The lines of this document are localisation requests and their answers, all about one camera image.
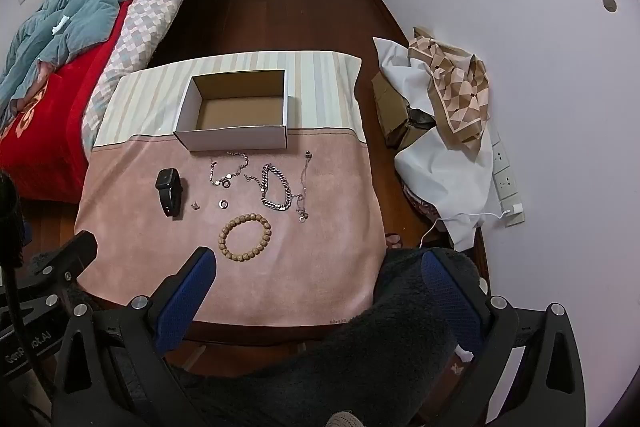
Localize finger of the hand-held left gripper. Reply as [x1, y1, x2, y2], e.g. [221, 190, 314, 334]
[27, 230, 99, 308]

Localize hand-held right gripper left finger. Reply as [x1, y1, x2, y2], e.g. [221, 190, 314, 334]
[52, 247, 218, 427]

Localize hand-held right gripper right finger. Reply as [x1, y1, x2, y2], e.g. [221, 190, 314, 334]
[421, 248, 587, 427]

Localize wooden bead bracelet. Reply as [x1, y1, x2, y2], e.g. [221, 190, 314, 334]
[218, 213, 273, 264]

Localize black smartwatch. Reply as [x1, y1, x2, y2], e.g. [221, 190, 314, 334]
[155, 167, 189, 219]

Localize silver charm bracelet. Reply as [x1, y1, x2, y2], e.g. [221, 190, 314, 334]
[208, 151, 251, 190]

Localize chunky silver chain bracelet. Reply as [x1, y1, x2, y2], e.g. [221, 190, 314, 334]
[244, 163, 293, 212]

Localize thin silver necklace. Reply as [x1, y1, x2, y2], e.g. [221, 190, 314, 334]
[294, 150, 313, 224]

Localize white cardboard box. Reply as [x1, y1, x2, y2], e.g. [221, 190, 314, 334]
[173, 69, 292, 152]

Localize floral patterned cloth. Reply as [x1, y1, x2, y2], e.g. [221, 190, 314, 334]
[400, 187, 441, 233]

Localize dark fleece clothing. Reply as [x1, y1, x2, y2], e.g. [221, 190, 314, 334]
[170, 247, 493, 427]

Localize bed with red blanket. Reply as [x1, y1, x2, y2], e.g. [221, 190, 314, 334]
[0, 0, 233, 202]

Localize white cloth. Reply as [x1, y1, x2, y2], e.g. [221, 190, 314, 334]
[371, 36, 501, 253]

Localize brown cardboard box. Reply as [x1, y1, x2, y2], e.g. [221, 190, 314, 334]
[371, 72, 436, 148]

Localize beige patterned scarf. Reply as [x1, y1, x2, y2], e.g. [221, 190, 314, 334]
[407, 26, 492, 152]

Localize blue blanket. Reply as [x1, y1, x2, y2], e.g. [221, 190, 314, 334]
[0, 0, 233, 122]

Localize checkered quilt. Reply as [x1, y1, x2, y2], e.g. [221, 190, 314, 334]
[81, 0, 233, 148]

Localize white cable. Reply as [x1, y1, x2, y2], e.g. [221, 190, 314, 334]
[419, 209, 506, 250]

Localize white wall sockets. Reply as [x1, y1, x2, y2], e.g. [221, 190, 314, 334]
[490, 129, 527, 228]

